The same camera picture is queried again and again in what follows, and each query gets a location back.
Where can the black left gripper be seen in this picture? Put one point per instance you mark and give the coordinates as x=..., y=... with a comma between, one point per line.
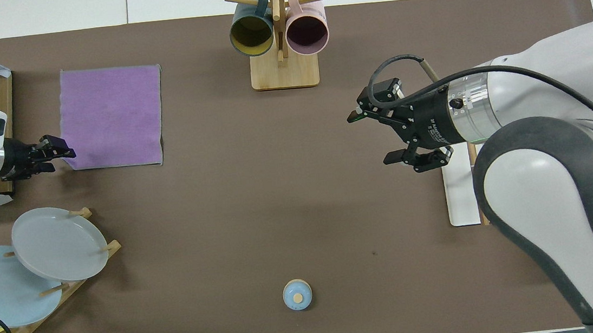
x=18, y=159

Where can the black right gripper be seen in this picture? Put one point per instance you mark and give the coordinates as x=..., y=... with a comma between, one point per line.
x=433, y=120

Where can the purple and grey towel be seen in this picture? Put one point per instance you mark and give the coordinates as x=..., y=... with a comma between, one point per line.
x=112, y=116

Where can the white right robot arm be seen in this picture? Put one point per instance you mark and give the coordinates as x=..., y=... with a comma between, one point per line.
x=547, y=175

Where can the white towel rack wooden bars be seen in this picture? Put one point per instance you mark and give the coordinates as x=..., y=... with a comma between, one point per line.
x=459, y=194

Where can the wooden plate rack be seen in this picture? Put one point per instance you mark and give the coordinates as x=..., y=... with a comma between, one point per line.
x=71, y=289

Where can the grey plate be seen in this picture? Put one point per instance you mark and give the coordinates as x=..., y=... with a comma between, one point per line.
x=59, y=243

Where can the wooden mug tree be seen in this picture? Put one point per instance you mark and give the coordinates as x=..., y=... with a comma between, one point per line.
x=285, y=72

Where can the pink mug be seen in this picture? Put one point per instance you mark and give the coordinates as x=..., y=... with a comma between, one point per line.
x=307, y=32

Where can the brown table mat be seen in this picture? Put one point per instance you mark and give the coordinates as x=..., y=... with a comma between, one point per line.
x=278, y=201

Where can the dark teal mug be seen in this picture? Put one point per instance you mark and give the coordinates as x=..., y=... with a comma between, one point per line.
x=251, y=34

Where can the small blue domed bell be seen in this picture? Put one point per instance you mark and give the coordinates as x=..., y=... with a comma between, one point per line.
x=297, y=295

